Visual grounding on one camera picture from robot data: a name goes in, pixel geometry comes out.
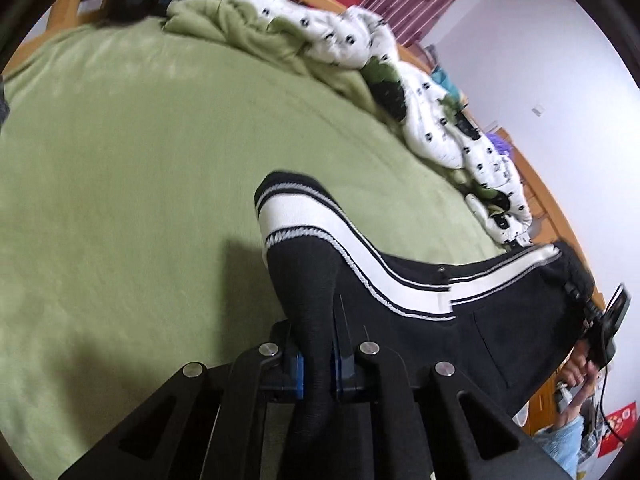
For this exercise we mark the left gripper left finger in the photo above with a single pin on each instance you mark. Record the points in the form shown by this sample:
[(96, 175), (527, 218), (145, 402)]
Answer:
[(204, 422)]

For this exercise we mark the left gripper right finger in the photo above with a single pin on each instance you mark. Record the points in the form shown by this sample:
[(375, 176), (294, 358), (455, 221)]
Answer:
[(436, 400)]

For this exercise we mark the black pants with white stripe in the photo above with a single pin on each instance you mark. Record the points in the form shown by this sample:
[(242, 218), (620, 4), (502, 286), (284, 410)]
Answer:
[(315, 254)]

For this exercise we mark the person right hand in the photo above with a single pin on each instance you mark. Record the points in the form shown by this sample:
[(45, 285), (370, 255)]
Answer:
[(579, 370)]

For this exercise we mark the green fleece bed blanket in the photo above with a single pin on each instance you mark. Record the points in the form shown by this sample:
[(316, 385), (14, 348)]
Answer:
[(129, 243)]

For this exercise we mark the purple plush item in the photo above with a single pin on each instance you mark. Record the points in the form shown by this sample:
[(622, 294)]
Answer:
[(502, 145)]

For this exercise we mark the teal patterned pillow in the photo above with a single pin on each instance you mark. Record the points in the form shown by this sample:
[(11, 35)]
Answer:
[(441, 77)]

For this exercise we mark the white floral quilt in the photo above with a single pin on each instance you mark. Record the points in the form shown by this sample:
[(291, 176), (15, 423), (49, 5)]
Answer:
[(431, 119)]

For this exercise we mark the wooden bed frame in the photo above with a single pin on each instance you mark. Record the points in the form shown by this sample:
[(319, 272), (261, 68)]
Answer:
[(28, 24)]

